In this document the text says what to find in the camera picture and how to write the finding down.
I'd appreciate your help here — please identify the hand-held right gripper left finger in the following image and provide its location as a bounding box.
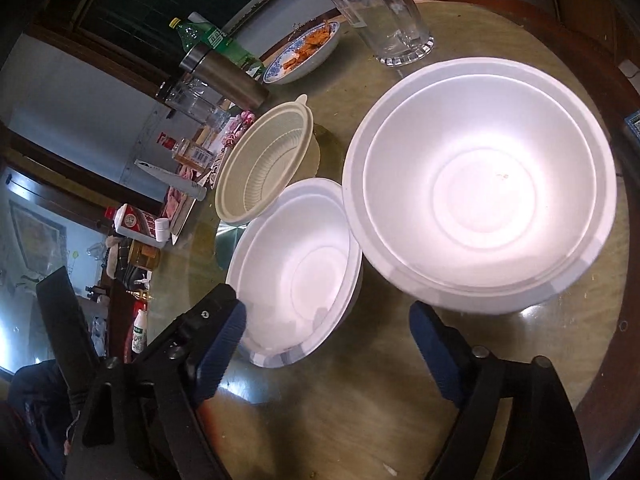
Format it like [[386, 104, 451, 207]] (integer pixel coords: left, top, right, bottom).
[[75, 284, 247, 480]]

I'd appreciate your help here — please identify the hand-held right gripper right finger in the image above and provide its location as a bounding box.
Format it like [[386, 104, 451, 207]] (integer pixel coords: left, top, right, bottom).
[[409, 302, 591, 480]]

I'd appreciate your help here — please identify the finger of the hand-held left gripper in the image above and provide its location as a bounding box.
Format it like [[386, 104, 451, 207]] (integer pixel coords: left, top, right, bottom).
[[35, 266, 103, 391]]

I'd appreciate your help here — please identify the white foam bowl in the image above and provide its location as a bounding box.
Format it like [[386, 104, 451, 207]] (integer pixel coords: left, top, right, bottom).
[[225, 177, 364, 369], [342, 57, 619, 317]]

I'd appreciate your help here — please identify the cream plastic bowl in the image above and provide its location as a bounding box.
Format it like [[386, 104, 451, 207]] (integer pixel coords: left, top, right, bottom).
[[305, 127, 322, 181], [214, 94, 316, 226]]

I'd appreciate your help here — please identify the white milk drink bottle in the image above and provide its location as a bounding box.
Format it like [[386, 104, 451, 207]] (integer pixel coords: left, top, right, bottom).
[[130, 307, 151, 357]]

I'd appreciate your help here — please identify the peanut butter jar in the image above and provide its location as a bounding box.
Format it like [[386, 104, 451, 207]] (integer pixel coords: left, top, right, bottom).
[[127, 239, 162, 271]]

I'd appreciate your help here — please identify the white liquor bottle red cap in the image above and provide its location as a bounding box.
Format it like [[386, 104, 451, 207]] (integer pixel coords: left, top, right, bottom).
[[104, 204, 168, 247]]

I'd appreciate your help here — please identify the pink cloth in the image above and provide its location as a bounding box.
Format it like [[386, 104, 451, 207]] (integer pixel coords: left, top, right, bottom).
[[164, 186, 197, 223]]

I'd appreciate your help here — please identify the amber liquid glass bottle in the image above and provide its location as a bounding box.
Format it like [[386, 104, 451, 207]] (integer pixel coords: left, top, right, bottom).
[[158, 132, 217, 169]]

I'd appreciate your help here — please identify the clear jar black lid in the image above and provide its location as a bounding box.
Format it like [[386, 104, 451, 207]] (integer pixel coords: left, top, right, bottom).
[[154, 76, 232, 130]]

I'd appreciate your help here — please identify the steel thermos flask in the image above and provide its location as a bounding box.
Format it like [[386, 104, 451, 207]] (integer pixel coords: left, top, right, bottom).
[[179, 43, 270, 110]]

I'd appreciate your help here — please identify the blue white plate with food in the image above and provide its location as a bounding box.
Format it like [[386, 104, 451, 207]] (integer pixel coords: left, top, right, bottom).
[[263, 19, 344, 85]]

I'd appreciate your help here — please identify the green plastic bottle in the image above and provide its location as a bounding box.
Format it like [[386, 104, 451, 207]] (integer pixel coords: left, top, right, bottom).
[[168, 16, 267, 75]]

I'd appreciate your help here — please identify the blue card box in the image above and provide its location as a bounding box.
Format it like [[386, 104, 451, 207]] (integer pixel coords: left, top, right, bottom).
[[621, 109, 640, 142]]

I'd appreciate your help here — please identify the glass beer mug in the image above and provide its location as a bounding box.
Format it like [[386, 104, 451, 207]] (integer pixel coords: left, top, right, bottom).
[[306, 0, 434, 69]]

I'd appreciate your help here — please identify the framed wall painting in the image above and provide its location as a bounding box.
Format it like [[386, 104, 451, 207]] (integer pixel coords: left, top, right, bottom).
[[7, 199, 68, 281]]

